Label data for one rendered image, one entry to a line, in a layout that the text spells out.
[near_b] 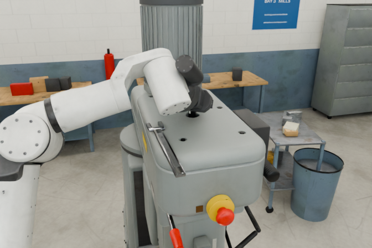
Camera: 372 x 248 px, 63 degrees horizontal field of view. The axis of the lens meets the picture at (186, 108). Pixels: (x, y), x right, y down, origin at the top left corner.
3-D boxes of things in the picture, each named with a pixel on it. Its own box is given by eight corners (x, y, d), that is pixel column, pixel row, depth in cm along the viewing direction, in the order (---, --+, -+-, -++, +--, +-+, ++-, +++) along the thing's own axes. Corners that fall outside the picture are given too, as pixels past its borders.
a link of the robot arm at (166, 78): (168, 123, 66) (149, 115, 55) (151, 81, 68) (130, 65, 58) (216, 101, 64) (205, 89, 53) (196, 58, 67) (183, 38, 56)
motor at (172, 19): (209, 94, 98) (212, -11, 86) (148, 99, 93) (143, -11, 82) (192, 78, 116) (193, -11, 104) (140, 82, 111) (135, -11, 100)
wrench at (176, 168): (191, 175, 55) (191, 171, 55) (170, 179, 54) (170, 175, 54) (161, 123, 77) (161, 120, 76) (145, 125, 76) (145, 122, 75)
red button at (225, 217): (235, 226, 64) (236, 211, 62) (217, 230, 63) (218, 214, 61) (229, 216, 67) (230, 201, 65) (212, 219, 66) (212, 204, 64)
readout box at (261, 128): (268, 172, 123) (273, 125, 115) (247, 176, 120) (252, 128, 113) (247, 149, 141) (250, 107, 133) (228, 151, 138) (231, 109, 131)
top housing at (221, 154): (270, 206, 71) (277, 146, 65) (160, 226, 65) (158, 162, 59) (207, 126, 113) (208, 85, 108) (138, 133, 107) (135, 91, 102)
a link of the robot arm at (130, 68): (184, 96, 62) (120, 117, 59) (168, 58, 64) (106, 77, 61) (187, 83, 56) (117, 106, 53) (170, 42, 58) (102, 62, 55)
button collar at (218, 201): (233, 220, 67) (235, 197, 65) (208, 225, 65) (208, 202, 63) (230, 213, 69) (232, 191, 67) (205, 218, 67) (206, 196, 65)
